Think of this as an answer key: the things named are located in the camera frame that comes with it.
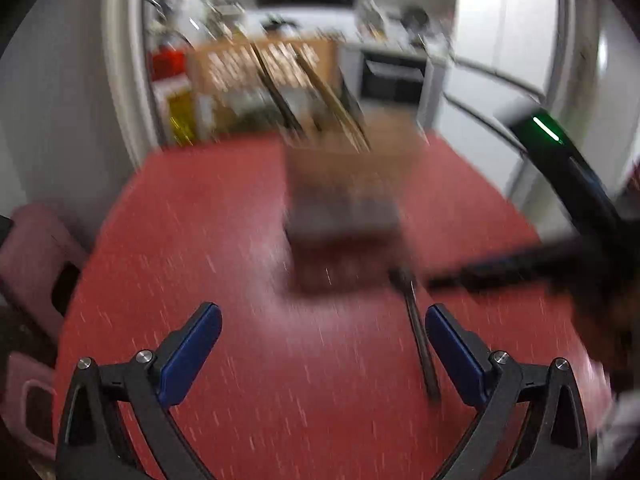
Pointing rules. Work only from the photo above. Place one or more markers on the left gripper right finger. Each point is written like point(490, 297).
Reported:
point(552, 441)

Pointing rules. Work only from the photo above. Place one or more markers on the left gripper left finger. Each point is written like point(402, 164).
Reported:
point(93, 441)

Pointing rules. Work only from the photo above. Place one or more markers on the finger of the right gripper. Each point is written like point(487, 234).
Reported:
point(500, 267)

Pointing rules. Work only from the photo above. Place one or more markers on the dark brown spoon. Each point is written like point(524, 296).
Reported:
point(404, 282)

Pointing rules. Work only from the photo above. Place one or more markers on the long bamboo chopstick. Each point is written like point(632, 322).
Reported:
point(289, 120)

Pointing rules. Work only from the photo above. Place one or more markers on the black handle spoon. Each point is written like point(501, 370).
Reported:
point(349, 102)

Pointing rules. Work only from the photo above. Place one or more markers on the person right hand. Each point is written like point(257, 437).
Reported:
point(609, 331)

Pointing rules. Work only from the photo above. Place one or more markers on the beige utensil holder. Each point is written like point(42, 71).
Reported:
point(337, 194)

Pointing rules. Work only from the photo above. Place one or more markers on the white refrigerator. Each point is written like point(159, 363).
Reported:
point(501, 51)

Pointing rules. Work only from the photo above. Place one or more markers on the black built-in oven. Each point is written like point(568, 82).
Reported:
point(392, 79)

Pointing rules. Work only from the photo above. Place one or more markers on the yellow bag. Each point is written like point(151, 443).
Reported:
point(182, 118)

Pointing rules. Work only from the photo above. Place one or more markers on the beige flower pattern cart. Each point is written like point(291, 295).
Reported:
point(226, 76)

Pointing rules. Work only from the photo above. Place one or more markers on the red package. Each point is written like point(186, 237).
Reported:
point(166, 63)

